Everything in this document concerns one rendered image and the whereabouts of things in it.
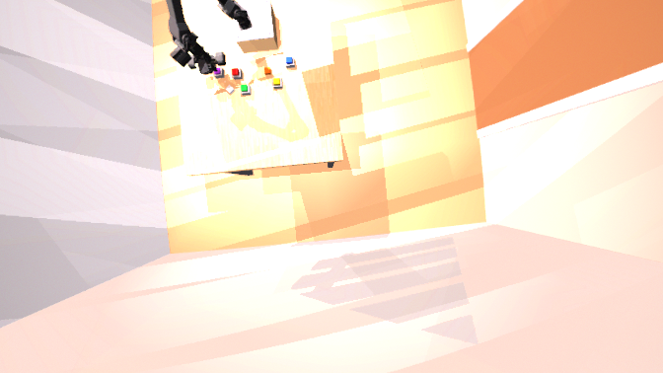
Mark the purple button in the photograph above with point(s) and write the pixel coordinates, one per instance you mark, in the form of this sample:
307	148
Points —
219	73

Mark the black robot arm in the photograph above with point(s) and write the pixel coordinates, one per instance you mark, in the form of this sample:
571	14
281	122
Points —
186	40

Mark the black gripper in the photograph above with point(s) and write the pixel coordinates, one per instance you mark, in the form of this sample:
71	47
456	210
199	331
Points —
219	58

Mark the yellow button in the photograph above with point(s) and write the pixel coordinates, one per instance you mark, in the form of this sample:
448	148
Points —
277	83

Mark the green button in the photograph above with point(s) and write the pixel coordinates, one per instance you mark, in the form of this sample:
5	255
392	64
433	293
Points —
245	90

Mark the red button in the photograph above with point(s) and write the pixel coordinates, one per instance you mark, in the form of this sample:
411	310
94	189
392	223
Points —
237	73

